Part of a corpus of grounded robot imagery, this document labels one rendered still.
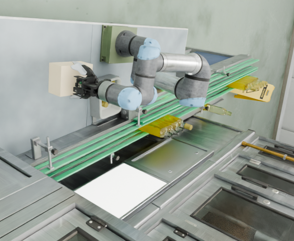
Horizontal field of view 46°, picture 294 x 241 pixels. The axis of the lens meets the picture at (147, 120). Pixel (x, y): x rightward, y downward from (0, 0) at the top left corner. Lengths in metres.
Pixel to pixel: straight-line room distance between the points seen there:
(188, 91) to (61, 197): 0.73
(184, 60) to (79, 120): 0.83
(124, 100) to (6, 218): 0.51
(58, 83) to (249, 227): 1.07
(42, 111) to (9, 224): 0.83
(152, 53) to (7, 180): 0.68
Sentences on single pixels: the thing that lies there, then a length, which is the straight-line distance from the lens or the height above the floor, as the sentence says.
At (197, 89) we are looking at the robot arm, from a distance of 1.55.
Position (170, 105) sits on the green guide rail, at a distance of 2.36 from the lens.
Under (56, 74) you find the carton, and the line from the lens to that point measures 1.38.
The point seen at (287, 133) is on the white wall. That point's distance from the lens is 8.34.
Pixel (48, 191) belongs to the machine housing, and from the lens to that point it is 1.22.
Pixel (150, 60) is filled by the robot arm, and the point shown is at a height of 1.43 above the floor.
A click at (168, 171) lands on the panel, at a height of 1.24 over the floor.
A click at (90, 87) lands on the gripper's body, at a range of 1.28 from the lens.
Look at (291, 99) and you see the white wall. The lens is 8.07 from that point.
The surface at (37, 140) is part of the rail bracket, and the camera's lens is 1.70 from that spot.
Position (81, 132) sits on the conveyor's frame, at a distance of 1.98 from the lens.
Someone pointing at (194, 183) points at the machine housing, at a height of 1.40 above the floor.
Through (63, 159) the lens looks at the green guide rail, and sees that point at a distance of 1.76.
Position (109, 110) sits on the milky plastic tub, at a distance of 2.09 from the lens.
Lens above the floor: 2.17
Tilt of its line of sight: 35 degrees down
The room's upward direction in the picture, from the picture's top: 109 degrees clockwise
